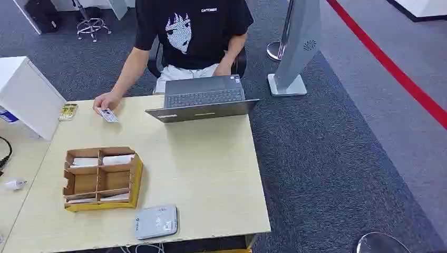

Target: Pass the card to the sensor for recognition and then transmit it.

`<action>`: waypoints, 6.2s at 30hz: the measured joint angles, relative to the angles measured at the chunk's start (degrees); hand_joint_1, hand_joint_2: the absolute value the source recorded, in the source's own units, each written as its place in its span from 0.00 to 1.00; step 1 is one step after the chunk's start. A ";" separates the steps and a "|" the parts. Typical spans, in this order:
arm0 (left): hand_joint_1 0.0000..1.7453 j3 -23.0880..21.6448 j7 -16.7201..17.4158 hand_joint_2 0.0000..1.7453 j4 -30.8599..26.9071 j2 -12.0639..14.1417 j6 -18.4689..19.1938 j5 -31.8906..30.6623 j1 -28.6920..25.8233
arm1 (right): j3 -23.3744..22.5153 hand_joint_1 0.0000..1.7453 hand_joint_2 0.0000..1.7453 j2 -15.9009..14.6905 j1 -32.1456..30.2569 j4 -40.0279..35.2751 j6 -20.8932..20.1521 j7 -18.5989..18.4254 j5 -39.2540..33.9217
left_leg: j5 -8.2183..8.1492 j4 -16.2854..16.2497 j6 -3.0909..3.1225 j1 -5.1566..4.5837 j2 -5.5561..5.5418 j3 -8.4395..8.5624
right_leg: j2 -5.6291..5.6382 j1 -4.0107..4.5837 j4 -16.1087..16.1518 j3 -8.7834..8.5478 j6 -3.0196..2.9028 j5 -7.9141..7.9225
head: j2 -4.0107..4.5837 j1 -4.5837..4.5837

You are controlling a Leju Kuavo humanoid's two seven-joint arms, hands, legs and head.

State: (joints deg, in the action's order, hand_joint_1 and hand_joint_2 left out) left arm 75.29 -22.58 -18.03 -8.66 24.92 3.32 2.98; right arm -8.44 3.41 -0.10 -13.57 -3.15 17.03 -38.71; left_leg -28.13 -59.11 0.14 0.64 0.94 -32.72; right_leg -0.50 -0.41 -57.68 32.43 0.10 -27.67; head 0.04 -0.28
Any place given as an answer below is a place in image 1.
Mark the grey laptop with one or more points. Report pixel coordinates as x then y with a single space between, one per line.
202 101

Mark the chrome stool base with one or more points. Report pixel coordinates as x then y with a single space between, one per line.
91 26

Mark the white card stack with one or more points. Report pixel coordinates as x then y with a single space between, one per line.
85 162
115 197
118 159
81 200

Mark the silver kiosk stand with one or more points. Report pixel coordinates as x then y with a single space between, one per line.
300 42

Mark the blue and white box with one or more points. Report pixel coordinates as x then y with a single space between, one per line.
7 116

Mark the black office chair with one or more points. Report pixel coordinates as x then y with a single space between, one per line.
241 63

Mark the person in black shirt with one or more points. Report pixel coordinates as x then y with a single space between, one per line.
195 52

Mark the grey card reader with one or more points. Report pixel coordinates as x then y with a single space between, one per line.
156 222

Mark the white platform with black edge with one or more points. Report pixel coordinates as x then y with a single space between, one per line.
422 7

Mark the white power adapter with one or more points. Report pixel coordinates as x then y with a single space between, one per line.
14 184

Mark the person's right hand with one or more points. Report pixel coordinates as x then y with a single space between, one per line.
107 99

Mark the chrome stanchion post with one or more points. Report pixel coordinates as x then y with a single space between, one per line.
275 50

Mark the person's left hand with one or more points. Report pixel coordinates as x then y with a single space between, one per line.
222 71

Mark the wooden card box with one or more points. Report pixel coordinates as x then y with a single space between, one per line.
101 206

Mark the small yellow packet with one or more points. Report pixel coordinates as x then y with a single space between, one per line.
68 111

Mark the round chrome base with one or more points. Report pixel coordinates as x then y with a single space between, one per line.
380 243

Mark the black bag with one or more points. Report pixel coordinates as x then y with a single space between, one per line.
42 15

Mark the white printed card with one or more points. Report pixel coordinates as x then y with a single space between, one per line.
110 116

